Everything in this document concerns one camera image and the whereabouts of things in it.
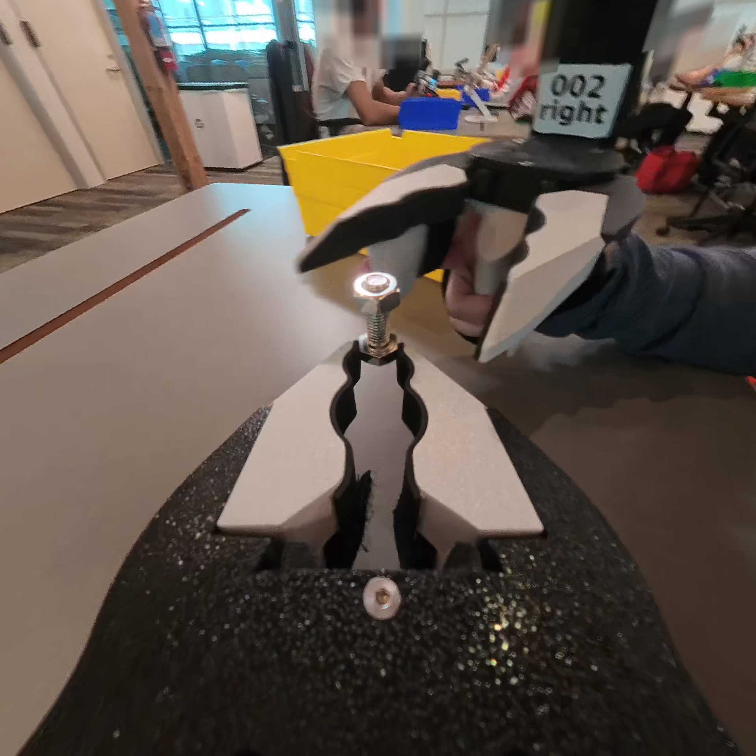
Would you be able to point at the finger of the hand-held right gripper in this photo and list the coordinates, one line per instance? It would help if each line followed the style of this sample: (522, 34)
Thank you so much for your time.
(425, 183)
(561, 254)

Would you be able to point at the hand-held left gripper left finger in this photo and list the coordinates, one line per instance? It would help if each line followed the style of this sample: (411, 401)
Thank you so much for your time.
(289, 466)

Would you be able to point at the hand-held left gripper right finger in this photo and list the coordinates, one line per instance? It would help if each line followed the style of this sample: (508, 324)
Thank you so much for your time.
(466, 466)

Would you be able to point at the yellow plastic bin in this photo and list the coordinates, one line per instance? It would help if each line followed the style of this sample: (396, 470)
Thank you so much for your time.
(336, 177)

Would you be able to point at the silver hex bolt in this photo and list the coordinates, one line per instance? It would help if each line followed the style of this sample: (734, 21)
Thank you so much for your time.
(378, 301)

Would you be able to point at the silver hex nut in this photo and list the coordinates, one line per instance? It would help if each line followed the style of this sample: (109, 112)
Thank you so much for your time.
(378, 349)

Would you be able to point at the person's right forearm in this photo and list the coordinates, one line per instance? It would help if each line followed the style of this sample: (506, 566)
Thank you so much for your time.
(661, 307)

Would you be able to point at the person's right hand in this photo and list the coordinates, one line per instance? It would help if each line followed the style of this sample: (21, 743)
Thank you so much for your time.
(463, 307)

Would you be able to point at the blue plastic bin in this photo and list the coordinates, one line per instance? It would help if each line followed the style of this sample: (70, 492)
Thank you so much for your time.
(430, 113)

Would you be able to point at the red bag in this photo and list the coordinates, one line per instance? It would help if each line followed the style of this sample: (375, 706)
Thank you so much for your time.
(667, 168)

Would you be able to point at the black high-back chair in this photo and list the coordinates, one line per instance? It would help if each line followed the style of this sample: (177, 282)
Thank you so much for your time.
(289, 88)

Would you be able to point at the black office chair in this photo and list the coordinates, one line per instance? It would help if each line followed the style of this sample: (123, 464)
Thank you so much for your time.
(726, 177)

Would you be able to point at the white recycling bin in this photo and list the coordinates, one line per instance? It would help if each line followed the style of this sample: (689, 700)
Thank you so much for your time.
(221, 130)

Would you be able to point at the red fire extinguisher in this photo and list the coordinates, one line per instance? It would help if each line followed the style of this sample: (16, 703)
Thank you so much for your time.
(165, 53)

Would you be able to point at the cream door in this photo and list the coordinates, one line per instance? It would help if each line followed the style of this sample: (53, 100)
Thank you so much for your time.
(100, 118)
(29, 147)

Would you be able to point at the wooden post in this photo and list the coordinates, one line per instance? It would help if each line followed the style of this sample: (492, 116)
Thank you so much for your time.
(159, 106)

